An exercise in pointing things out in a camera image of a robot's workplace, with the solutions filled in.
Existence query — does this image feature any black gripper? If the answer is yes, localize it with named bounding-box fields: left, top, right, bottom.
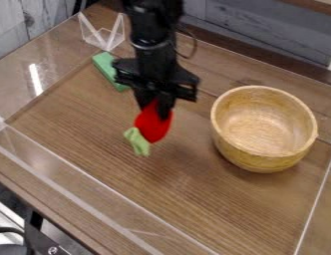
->
left=112, top=58, right=199, bottom=121

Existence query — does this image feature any red plush strawberry toy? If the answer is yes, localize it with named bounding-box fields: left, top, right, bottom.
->
left=121, top=99, right=174, bottom=157

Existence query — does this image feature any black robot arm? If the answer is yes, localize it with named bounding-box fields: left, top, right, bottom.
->
left=112, top=0, right=199, bottom=121

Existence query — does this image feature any green foam block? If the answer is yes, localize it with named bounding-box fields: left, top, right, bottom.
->
left=92, top=52, right=128, bottom=92

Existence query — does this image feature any wooden bowl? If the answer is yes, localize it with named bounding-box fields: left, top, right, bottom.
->
left=210, top=86, right=318, bottom=173

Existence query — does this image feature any clear acrylic corner bracket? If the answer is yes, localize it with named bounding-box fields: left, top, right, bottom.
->
left=77, top=13, right=125, bottom=52

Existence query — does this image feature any black table frame bracket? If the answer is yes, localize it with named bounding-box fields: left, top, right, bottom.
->
left=24, top=209, right=71, bottom=255

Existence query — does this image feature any black cable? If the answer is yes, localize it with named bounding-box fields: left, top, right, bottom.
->
left=0, top=227, right=28, bottom=255

